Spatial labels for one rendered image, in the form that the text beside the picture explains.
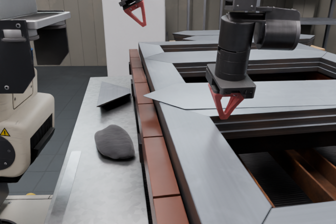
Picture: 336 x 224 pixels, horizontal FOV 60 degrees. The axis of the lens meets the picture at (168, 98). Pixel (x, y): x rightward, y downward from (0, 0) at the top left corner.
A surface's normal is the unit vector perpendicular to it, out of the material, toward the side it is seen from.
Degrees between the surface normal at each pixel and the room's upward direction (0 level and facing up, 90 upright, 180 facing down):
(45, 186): 0
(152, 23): 90
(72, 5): 90
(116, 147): 6
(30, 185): 0
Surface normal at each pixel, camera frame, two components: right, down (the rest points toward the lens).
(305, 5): 0.03, 0.36
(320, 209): 0.00, -0.93
